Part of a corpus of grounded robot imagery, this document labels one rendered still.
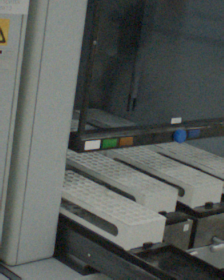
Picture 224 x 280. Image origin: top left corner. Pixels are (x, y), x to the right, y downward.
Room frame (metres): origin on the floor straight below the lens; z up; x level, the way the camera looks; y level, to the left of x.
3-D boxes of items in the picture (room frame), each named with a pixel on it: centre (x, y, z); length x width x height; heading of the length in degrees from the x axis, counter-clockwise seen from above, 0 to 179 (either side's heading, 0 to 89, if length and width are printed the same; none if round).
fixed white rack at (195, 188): (1.88, -0.13, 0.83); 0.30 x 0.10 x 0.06; 45
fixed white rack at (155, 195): (1.77, -0.02, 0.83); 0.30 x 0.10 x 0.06; 45
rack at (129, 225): (1.58, 0.01, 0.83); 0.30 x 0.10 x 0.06; 45
